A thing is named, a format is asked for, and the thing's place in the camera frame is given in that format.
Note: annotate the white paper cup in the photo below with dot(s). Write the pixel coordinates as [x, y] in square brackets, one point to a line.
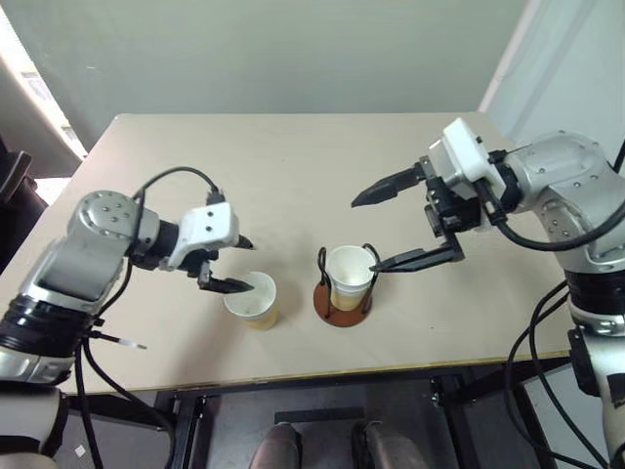
[347, 300]
[347, 268]
[254, 303]

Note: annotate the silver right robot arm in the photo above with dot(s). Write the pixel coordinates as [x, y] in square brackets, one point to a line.
[571, 185]

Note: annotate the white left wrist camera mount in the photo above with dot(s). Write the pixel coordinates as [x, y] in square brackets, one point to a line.
[210, 229]

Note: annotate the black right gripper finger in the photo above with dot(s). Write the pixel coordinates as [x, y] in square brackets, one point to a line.
[420, 258]
[386, 189]

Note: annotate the black metal table frame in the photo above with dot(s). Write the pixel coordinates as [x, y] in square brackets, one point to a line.
[312, 391]

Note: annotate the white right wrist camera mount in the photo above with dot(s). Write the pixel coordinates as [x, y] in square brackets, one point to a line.
[464, 151]

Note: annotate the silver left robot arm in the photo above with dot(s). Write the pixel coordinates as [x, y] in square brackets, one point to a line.
[73, 264]

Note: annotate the white partition panel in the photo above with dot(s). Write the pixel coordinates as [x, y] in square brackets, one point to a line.
[561, 58]

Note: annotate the dark chair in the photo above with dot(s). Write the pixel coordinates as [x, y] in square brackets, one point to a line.
[17, 195]

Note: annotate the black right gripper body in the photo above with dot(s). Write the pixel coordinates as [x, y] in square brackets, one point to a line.
[451, 215]

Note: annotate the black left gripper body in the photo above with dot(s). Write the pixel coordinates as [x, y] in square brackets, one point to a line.
[202, 266]

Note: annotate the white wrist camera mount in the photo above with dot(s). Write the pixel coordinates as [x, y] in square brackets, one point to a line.
[210, 229]
[464, 151]

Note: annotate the dark rounded shape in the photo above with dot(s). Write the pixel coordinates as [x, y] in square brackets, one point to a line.
[276, 447]
[388, 447]

